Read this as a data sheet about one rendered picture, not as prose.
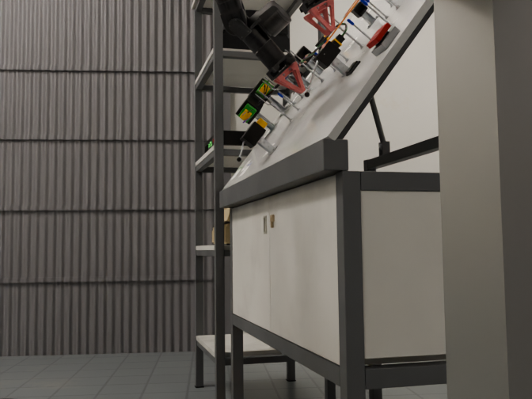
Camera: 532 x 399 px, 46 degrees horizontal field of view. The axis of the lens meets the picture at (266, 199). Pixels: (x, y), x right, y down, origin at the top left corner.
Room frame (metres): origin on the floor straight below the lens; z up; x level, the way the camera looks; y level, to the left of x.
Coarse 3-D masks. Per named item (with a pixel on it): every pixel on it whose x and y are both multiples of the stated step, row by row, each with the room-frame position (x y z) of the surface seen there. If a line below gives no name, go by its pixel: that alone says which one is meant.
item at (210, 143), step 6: (228, 132) 2.51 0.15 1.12; (234, 132) 2.51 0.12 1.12; (240, 132) 2.52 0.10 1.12; (264, 132) 2.55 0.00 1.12; (228, 138) 2.51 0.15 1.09; (234, 138) 2.51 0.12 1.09; (240, 138) 2.52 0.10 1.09; (210, 144) 2.69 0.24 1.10; (228, 144) 2.51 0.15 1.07; (234, 144) 2.51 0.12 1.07; (240, 144) 2.52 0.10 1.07
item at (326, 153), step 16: (320, 144) 1.27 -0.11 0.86; (336, 144) 1.26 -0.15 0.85; (288, 160) 1.49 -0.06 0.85; (304, 160) 1.37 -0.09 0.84; (320, 160) 1.27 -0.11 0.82; (336, 160) 1.26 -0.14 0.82; (256, 176) 1.80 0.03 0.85; (272, 176) 1.63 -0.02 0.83; (288, 176) 1.49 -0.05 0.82; (304, 176) 1.37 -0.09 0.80; (320, 176) 1.35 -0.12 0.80; (224, 192) 2.29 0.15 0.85; (240, 192) 2.02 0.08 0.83; (256, 192) 1.80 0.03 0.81; (272, 192) 1.75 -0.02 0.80
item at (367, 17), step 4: (356, 4) 1.81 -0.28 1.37; (360, 4) 1.78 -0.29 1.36; (356, 8) 1.79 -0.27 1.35; (360, 8) 1.81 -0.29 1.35; (364, 8) 1.80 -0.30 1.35; (352, 12) 1.82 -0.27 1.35; (356, 12) 1.79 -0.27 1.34; (360, 12) 1.81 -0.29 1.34; (364, 12) 1.79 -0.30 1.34; (356, 16) 1.82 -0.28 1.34; (360, 16) 1.79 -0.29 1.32; (364, 16) 1.82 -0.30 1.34; (368, 16) 1.82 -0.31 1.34; (372, 16) 1.81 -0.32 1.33; (376, 16) 1.81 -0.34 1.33; (368, 20) 1.83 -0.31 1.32; (372, 20) 1.83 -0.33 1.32
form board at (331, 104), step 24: (384, 0) 1.94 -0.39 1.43; (408, 0) 1.51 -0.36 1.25; (432, 0) 1.31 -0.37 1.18; (360, 24) 2.08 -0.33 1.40; (384, 24) 1.60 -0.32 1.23; (408, 24) 1.30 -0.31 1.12; (336, 72) 1.78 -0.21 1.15; (360, 72) 1.42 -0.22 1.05; (312, 96) 1.91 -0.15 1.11; (336, 96) 1.49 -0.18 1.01; (360, 96) 1.27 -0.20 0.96; (288, 120) 2.02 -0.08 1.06; (312, 120) 1.57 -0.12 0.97; (336, 120) 1.28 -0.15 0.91; (288, 144) 1.66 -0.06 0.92; (264, 168) 1.75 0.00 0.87
